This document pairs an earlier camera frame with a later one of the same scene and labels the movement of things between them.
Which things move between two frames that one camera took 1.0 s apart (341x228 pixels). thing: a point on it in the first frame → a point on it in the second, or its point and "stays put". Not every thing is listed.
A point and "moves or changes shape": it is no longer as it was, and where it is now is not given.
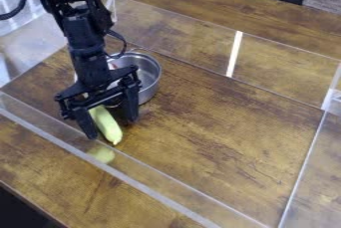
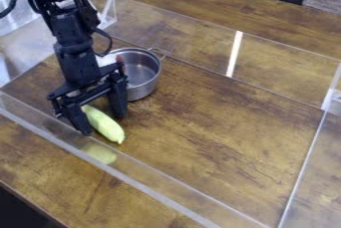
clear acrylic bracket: [111, 6] stays put
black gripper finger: [133, 98] → [118, 98]
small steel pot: [150, 74] moves or changes shape
